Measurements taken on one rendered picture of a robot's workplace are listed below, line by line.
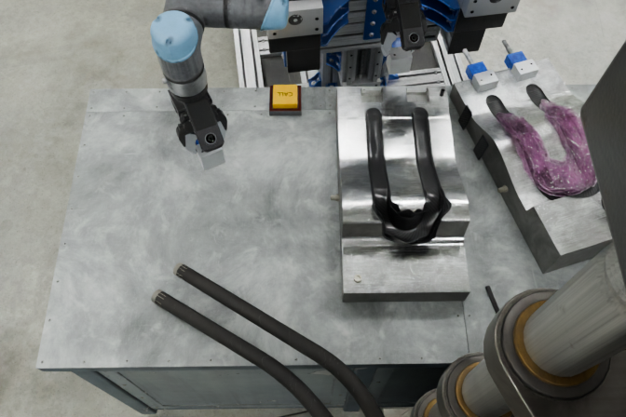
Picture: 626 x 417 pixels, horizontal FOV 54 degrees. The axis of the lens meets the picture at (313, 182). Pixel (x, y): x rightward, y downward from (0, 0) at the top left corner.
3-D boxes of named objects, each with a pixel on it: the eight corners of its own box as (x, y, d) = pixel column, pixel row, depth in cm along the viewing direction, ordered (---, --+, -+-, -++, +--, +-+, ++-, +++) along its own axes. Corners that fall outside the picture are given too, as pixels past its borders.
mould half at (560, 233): (449, 96, 157) (457, 68, 147) (540, 71, 161) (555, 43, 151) (542, 274, 134) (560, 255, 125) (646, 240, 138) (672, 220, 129)
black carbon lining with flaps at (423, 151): (362, 113, 146) (365, 88, 138) (430, 112, 146) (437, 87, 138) (371, 249, 130) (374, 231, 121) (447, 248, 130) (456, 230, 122)
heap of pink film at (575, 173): (486, 115, 147) (496, 96, 140) (553, 97, 150) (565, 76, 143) (538, 208, 135) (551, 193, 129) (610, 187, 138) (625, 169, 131)
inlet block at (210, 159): (183, 126, 140) (178, 113, 136) (203, 118, 141) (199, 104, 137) (204, 171, 135) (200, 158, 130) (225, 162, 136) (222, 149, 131)
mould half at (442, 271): (335, 109, 155) (337, 74, 143) (439, 107, 155) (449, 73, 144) (342, 302, 131) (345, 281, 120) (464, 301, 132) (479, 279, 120)
